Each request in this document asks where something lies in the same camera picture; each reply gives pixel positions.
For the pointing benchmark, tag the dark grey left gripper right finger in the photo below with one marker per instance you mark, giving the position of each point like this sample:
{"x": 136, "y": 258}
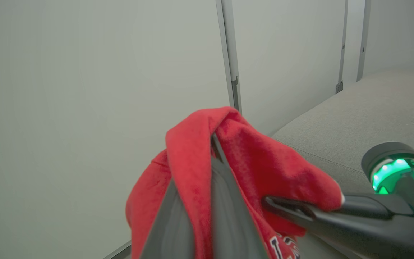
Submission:
{"x": 230, "y": 223}

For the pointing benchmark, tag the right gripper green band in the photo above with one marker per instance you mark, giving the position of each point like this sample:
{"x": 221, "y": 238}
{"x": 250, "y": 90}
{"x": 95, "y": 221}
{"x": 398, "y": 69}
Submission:
{"x": 413, "y": 180}

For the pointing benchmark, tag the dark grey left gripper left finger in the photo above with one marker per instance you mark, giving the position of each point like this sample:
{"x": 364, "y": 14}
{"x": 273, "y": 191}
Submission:
{"x": 169, "y": 233}

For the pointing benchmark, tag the red sweatshirt with white print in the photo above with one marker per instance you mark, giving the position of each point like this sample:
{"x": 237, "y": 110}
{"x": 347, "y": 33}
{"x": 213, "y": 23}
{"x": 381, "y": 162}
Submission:
{"x": 261, "y": 169}

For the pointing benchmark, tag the grey baseboard strip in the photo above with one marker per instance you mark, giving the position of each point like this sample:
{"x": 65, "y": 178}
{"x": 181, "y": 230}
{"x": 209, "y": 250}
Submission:
{"x": 119, "y": 251}

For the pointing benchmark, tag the grey fabric sofa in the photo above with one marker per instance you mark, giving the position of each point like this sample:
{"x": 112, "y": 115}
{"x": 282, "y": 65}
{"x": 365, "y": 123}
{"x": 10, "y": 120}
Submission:
{"x": 358, "y": 118}

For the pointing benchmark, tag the wide grey wall post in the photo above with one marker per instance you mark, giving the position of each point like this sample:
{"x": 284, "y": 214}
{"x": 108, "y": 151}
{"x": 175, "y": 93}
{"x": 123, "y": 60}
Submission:
{"x": 229, "y": 54}

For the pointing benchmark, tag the thin grey wall post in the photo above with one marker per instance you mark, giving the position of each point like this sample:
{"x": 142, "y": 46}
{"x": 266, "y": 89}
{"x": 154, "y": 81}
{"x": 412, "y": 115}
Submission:
{"x": 343, "y": 43}

